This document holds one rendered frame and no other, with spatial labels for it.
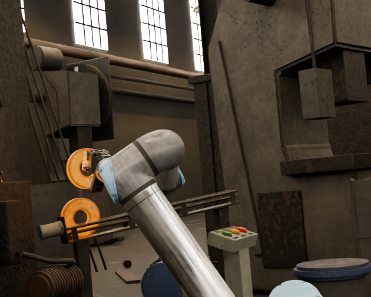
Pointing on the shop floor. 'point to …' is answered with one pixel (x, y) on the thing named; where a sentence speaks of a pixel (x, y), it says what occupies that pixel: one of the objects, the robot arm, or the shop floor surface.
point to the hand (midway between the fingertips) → (86, 163)
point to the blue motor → (159, 281)
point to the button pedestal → (235, 260)
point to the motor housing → (56, 282)
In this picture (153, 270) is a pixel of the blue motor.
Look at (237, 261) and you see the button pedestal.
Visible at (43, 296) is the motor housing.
